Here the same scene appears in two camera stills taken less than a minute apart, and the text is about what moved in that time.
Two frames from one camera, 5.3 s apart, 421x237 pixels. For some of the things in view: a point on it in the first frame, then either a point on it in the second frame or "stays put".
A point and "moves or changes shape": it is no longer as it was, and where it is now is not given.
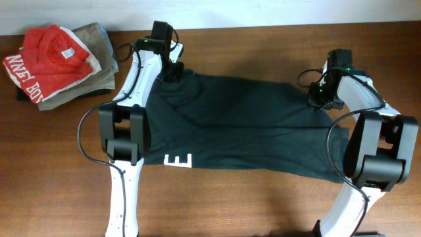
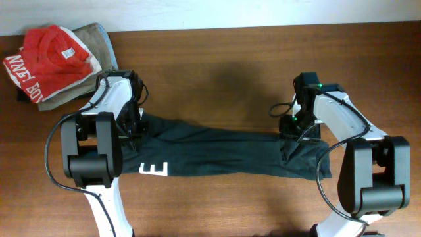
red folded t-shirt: (52, 60) stays put
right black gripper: (313, 100) -> (285, 128)
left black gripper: (177, 74) -> (137, 135)
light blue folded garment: (114, 63) stays put
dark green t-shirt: (211, 121) moves or changes shape
